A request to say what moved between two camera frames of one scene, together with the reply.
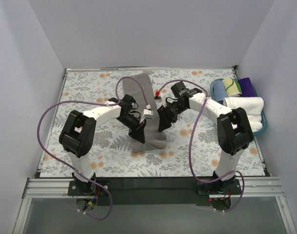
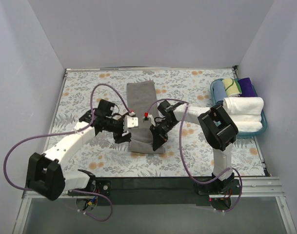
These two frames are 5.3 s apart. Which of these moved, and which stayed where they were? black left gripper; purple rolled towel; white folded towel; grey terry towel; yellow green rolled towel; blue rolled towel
Moved: black left gripper; grey terry towel
Stayed: yellow green rolled towel; white folded towel; purple rolled towel; blue rolled towel
